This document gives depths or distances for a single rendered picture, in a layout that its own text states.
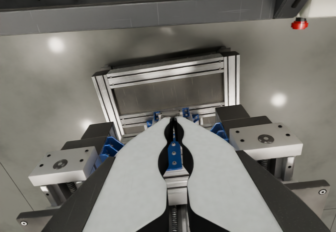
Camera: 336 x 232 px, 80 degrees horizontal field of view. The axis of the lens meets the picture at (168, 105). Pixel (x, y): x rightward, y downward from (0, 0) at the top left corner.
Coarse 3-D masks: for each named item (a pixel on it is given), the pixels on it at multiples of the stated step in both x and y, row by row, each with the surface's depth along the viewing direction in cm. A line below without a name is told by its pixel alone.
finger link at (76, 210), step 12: (108, 156) 10; (108, 168) 9; (96, 180) 8; (84, 192) 8; (96, 192) 8; (72, 204) 7; (84, 204) 7; (60, 216) 7; (72, 216) 7; (84, 216) 7; (48, 228) 7; (60, 228) 7; (72, 228) 7
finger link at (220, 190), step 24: (192, 144) 10; (216, 144) 10; (192, 168) 9; (216, 168) 8; (240, 168) 8; (192, 192) 8; (216, 192) 7; (240, 192) 7; (192, 216) 7; (216, 216) 7; (240, 216) 7; (264, 216) 7
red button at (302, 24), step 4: (296, 20) 50; (300, 20) 49; (304, 20) 49; (292, 24) 51; (296, 24) 50; (300, 24) 49; (304, 24) 49; (292, 28) 51; (296, 28) 50; (300, 28) 50; (304, 28) 50
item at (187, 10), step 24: (144, 0) 35; (168, 0) 35; (192, 0) 35; (216, 0) 35; (240, 0) 35; (264, 0) 35; (0, 24) 36; (24, 24) 36; (48, 24) 36; (72, 24) 36; (96, 24) 36; (120, 24) 36; (144, 24) 36; (168, 24) 37
